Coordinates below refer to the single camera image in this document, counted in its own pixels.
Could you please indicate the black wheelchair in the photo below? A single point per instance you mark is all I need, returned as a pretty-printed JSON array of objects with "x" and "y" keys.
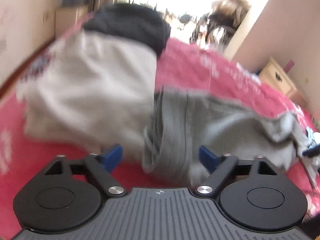
[{"x": 216, "y": 28}]

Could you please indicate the cream bedside cabinet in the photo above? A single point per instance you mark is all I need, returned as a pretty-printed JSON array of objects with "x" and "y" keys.
[{"x": 274, "y": 76}]

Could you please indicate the black garment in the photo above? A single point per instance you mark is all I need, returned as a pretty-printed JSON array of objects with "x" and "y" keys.
[{"x": 134, "y": 22}]

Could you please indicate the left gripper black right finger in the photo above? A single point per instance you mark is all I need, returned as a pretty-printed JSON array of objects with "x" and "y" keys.
[{"x": 224, "y": 169}]

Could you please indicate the pink box on cabinet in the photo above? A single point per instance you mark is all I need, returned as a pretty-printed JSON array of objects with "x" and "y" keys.
[{"x": 288, "y": 66}]

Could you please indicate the light beige garment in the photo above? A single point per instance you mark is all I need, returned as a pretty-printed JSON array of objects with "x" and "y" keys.
[{"x": 96, "y": 91}]

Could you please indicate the grey hooded sweatshirt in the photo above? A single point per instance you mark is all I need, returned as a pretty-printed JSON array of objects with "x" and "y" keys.
[{"x": 182, "y": 122}]

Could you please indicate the red floral blanket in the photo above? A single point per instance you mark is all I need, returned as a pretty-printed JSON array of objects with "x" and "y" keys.
[{"x": 39, "y": 201}]

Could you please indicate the pile of beige clothes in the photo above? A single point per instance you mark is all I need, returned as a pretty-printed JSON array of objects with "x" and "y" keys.
[{"x": 235, "y": 10}]

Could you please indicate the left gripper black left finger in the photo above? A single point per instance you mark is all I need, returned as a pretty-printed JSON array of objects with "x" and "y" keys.
[{"x": 97, "y": 170}]

